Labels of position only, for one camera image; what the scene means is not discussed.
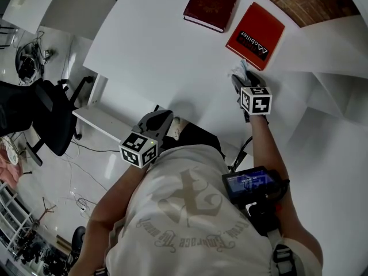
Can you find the person's right forearm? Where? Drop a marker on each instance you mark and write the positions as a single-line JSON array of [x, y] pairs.
[[264, 142]]

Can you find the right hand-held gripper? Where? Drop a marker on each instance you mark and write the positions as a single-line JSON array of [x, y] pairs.
[[256, 102]]

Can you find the white patterned round seat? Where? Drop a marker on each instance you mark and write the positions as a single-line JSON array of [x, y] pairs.
[[10, 154]]

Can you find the person's left forearm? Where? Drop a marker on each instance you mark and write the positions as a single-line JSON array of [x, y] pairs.
[[115, 200]]

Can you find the white shallow desk drawer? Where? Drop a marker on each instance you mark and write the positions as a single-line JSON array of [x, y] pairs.
[[115, 108]]

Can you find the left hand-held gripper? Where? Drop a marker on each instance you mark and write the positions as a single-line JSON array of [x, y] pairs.
[[138, 151]]

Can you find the clear plastic bag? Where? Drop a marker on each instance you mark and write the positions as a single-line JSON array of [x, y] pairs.
[[240, 68]]

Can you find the person's white printed t-shirt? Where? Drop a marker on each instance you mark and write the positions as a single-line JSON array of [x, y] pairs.
[[187, 211]]

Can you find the black mesh office chair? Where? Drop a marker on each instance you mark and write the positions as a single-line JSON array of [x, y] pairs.
[[43, 111]]

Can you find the white power adapter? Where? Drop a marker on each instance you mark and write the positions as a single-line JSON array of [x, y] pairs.
[[82, 208]]

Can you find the pink cloth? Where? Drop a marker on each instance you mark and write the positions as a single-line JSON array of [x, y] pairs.
[[8, 168]]

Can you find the dark wooden tripod stand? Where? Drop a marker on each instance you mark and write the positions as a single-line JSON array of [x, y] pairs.
[[47, 208]]

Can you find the person's black shorts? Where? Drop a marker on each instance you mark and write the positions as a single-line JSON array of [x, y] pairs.
[[198, 134]]

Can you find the white desk with shelf hutch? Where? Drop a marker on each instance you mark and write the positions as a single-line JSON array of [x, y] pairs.
[[322, 62]]

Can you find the bright red black-label book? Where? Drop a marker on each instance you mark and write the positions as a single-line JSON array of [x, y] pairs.
[[256, 27]]

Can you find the white metal rack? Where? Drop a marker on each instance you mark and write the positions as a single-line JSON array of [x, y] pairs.
[[14, 208]]

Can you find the dark red hardcover book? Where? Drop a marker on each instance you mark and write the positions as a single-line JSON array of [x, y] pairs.
[[212, 4]]

